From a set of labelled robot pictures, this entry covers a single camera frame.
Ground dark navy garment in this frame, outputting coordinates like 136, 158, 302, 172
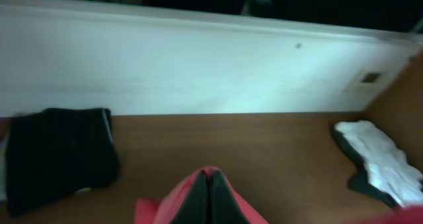
332, 128, 399, 209

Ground white crumpled garment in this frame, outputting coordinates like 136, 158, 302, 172
334, 120, 422, 207

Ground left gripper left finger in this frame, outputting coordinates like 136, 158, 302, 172
170, 171, 210, 224

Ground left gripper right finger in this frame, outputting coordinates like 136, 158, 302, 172
210, 170, 249, 224

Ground red t-shirt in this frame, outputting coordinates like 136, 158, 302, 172
134, 165, 423, 224

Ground black folded shorts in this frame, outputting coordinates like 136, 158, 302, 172
5, 108, 121, 217

